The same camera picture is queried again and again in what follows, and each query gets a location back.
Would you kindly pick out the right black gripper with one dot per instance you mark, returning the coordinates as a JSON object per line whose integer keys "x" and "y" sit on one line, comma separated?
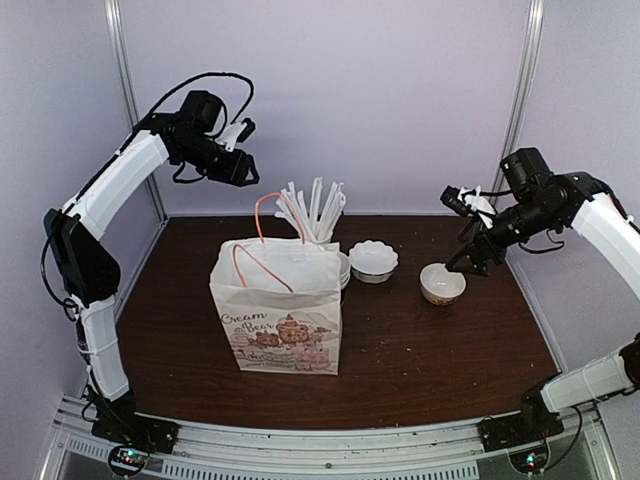
{"x": 478, "y": 254}

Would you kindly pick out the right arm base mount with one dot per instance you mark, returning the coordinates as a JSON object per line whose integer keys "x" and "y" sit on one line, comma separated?
{"x": 508, "y": 432}

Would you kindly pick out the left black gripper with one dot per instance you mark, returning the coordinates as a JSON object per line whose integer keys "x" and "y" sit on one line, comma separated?
{"x": 238, "y": 170}

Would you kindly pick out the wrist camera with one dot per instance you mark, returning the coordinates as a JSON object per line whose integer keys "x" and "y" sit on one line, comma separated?
{"x": 469, "y": 202}
{"x": 235, "y": 133}

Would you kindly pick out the white paper bag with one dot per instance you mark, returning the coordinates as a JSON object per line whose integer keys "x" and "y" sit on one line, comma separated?
{"x": 279, "y": 301}

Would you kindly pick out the white scalloped bowl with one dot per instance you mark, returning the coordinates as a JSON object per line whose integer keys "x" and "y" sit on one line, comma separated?
{"x": 373, "y": 262}

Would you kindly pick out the stack of paper cups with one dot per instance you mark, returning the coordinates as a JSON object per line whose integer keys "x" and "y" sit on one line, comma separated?
{"x": 345, "y": 270}

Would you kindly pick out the right aluminium post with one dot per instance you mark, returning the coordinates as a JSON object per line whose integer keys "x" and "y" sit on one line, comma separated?
{"x": 528, "y": 64}

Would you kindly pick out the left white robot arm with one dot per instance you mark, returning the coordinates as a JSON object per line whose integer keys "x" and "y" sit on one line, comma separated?
{"x": 90, "y": 275}

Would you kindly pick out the left aluminium post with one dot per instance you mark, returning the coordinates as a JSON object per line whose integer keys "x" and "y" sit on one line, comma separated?
{"x": 118, "y": 42}

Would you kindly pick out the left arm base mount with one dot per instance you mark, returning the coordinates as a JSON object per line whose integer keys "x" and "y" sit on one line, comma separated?
{"x": 147, "y": 434}

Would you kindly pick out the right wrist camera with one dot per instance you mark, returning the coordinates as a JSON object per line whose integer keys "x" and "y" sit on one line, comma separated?
{"x": 469, "y": 202}

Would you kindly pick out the white cup of straws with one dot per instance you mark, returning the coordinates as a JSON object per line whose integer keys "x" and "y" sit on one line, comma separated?
{"x": 313, "y": 214}

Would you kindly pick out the aluminium post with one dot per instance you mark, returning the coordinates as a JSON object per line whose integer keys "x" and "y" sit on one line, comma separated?
{"x": 118, "y": 42}
{"x": 528, "y": 64}

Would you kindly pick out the white round bowl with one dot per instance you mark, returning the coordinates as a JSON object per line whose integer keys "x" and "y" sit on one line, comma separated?
{"x": 439, "y": 286}

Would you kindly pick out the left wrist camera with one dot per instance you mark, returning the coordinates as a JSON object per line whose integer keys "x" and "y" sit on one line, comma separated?
{"x": 235, "y": 133}

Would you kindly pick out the aluminium front rail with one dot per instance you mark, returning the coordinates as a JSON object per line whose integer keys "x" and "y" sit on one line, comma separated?
{"x": 452, "y": 450}

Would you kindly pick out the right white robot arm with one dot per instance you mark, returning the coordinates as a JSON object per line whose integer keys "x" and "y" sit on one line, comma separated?
{"x": 546, "y": 201}

